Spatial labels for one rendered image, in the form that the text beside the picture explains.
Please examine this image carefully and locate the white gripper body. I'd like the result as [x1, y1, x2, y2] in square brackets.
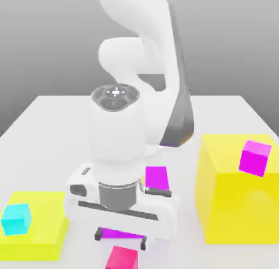
[64, 192, 181, 242]

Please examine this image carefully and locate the small pink cube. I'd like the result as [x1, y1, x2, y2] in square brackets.
[105, 245, 140, 269]

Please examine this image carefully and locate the small cyan cube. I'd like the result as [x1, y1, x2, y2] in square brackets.
[1, 203, 33, 237]

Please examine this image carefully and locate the small magenta cube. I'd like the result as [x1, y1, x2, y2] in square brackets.
[238, 140, 272, 178]

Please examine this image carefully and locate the large magenta box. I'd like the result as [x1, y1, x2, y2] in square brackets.
[98, 165, 170, 241]

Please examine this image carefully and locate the large lime box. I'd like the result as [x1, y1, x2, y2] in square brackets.
[0, 191, 71, 262]

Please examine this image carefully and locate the large yellow box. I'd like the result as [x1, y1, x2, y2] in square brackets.
[194, 133, 279, 245]

